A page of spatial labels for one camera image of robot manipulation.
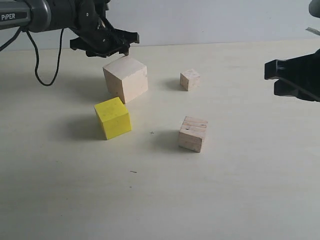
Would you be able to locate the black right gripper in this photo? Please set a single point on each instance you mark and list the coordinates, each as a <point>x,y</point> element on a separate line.
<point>297,77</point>

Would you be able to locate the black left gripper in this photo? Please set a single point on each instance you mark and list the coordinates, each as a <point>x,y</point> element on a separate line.
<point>95,34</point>

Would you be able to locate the large light wooden cube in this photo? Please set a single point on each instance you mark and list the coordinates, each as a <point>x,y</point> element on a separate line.
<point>126,78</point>

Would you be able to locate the yellow painted cube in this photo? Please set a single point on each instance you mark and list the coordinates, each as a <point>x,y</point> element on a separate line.
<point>113,117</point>

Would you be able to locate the medium plywood cube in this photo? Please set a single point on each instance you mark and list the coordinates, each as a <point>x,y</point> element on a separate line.
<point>192,133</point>

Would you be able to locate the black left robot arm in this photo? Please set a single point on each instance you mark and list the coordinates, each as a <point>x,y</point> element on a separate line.
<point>37,16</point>

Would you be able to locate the small wooden cube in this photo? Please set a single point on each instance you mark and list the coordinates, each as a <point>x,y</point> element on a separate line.
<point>189,79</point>

